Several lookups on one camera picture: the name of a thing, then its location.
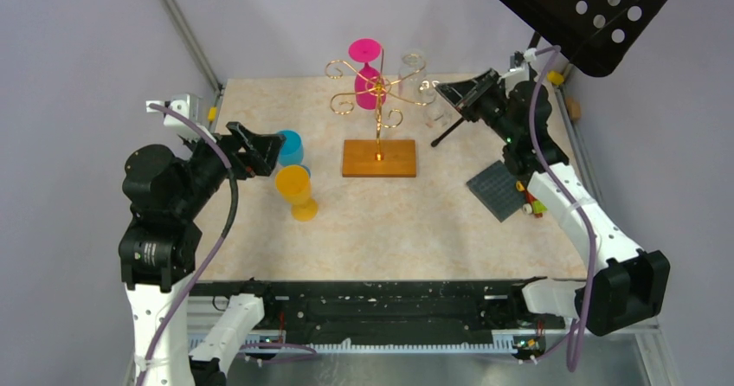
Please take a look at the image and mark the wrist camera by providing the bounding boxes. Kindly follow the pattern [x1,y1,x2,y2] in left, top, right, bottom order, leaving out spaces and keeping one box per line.
[505,48,538,81]
[145,93,204,140]

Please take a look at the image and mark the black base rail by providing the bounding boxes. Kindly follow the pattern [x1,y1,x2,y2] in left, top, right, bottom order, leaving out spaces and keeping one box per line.
[189,280,565,350]

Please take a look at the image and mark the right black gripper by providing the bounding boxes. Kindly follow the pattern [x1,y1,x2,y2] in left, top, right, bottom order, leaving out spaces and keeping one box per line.
[436,68,520,144]

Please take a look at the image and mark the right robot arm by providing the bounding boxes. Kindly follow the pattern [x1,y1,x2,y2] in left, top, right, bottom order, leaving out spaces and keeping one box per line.
[435,69,671,336]

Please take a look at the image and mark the yellow corner block right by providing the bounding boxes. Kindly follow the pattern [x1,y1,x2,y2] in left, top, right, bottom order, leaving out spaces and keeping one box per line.
[546,70,565,87]

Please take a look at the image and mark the toy bricks red green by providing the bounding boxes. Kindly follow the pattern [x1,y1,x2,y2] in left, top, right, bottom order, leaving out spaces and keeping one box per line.
[515,181,547,218]

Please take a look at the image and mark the blue wine glass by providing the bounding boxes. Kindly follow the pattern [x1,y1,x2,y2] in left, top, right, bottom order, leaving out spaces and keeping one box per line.
[278,130,311,176]

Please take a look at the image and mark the black music stand tray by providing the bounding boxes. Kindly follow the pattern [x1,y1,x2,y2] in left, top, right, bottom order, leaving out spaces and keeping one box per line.
[499,0,668,78]

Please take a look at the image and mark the black tripod stand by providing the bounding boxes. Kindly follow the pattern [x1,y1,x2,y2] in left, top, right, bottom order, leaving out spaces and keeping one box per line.
[431,31,541,147]

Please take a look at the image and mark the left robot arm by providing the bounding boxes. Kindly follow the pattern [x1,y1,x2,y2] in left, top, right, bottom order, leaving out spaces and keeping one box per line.
[118,122,286,385]

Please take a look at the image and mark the clear wine glass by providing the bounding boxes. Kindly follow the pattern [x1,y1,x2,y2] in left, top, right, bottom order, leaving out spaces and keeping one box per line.
[398,49,426,101]
[418,80,452,128]

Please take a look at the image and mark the gold wire glass rack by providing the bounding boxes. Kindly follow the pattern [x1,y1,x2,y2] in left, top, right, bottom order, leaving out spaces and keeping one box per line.
[325,47,424,145]

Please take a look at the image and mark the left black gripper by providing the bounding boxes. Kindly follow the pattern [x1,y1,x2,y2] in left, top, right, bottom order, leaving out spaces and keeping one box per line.
[174,118,286,216]

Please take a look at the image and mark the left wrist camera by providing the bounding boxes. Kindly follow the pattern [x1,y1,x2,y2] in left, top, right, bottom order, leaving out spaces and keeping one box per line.
[145,93,204,140]

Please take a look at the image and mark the pink wine glass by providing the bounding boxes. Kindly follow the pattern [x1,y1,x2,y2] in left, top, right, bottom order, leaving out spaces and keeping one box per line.
[348,38,383,110]

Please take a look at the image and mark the aluminium frame post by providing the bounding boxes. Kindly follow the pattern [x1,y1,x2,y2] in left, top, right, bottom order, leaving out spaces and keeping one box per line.
[159,0,222,93]

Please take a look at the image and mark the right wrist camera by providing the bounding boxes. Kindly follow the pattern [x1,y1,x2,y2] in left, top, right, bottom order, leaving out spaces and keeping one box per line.
[505,48,538,81]

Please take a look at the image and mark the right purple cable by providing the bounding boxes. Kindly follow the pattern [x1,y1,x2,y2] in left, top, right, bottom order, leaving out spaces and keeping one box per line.
[527,45,601,373]

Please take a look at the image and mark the dark grey lego plate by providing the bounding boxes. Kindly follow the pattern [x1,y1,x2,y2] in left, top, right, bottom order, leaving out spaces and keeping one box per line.
[466,161,525,222]

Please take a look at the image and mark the clear wine glass back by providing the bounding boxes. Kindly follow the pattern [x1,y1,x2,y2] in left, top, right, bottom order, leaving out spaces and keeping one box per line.
[398,49,426,101]

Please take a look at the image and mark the yellow wine glass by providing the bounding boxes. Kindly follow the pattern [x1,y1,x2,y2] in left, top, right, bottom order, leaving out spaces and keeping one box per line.
[274,165,319,222]

